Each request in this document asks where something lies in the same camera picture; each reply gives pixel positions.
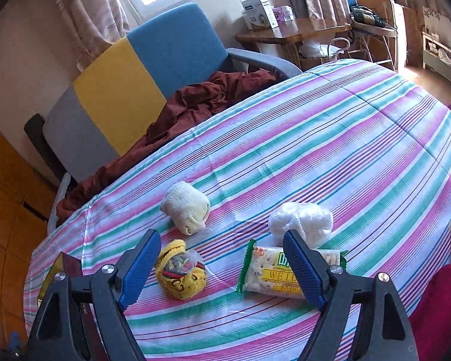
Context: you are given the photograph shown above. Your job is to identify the green cracker packet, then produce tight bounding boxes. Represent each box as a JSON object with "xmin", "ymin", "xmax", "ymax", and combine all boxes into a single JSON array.
[{"xmin": 235, "ymin": 238, "xmax": 348, "ymax": 300}]

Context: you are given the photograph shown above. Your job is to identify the gold cardboard box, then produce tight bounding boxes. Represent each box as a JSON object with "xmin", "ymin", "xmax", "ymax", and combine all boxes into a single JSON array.
[{"xmin": 35, "ymin": 252, "xmax": 84, "ymax": 311}]

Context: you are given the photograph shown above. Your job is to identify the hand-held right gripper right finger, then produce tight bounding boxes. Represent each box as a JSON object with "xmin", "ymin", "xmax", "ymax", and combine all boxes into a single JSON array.
[{"xmin": 283, "ymin": 229, "xmax": 420, "ymax": 361}]

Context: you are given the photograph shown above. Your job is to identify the metal wire rack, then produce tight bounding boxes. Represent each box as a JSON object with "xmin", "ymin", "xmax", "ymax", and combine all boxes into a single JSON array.
[{"xmin": 349, "ymin": 3, "xmax": 400, "ymax": 73}]

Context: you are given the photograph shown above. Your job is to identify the yellow patterned sock bundle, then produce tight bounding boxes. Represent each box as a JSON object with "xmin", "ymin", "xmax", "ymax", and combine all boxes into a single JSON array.
[{"xmin": 154, "ymin": 238, "xmax": 208, "ymax": 302}]

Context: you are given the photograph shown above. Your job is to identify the white low shelf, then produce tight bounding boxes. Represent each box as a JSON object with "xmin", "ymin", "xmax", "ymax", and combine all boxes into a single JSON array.
[{"xmin": 421, "ymin": 31, "xmax": 451, "ymax": 82}]

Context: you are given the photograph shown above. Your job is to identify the maroon cloth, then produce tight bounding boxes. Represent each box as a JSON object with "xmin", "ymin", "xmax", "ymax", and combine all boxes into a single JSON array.
[{"xmin": 56, "ymin": 69, "xmax": 282, "ymax": 223}]

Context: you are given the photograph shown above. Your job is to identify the white crumpled plastic bag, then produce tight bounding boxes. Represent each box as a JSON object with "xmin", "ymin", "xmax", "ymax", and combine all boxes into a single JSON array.
[{"xmin": 268, "ymin": 202, "xmax": 334, "ymax": 250}]

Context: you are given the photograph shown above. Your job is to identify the white shopping bag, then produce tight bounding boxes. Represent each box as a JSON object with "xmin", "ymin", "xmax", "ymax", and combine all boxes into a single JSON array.
[{"xmin": 298, "ymin": 38, "xmax": 352, "ymax": 61}]

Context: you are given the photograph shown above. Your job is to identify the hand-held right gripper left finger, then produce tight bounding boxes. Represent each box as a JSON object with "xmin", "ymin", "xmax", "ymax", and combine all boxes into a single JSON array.
[{"xmin": 28, "ymin": 229, "xmax": 162, "ymax": 361}]

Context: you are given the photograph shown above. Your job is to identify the wooden side table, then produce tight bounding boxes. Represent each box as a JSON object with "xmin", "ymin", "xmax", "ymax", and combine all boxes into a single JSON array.
[{"xmin": 235, "ymin": 23, "xmax": 352, "ymax": 71}]

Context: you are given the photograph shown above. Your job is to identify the grey yellow blue armchair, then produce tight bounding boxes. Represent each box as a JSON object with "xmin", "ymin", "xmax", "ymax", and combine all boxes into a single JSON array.
[{"xmin": 41, "ymin": 2, "xmax": 303, "ymax": 231}]

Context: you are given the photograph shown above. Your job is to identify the striped bed sheet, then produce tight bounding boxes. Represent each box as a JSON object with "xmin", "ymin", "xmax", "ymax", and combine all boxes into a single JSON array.
[{"xmin": 23, "ymin": 58, "xmax": 451, "ymax": 361}]

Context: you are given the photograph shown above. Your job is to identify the person's magenta clothing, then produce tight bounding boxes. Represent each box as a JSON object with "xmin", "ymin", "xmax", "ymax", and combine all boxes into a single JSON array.
[{"xmin": 409, "ymin": 262, "xmax": 451, "ymax": 361}]

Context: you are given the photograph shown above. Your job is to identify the brown cardboard sheet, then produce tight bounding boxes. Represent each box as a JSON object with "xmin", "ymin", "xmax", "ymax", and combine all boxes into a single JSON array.
[{"xmin": 394, "ymin": 3, "xmax": 425, "ymax": 67}]

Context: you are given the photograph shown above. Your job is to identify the purple white small packages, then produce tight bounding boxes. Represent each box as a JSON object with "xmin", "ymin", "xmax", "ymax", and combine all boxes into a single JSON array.
[{"xmin": 272, "ymin": 5, "xmax": 298, "ymax": 24}]

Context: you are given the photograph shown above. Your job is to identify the cream rolled sock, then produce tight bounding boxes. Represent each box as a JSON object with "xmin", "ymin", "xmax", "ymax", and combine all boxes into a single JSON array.
[{"xmin": 160, "ymin": 181, "xmax": 211, "ymax": 236}]

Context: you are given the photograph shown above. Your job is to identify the white appliance carton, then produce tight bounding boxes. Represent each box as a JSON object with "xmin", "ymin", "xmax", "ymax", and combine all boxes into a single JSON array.
[{"xmin": 242, "ymin": 0, "xmax": 279, "ymax": 31}]

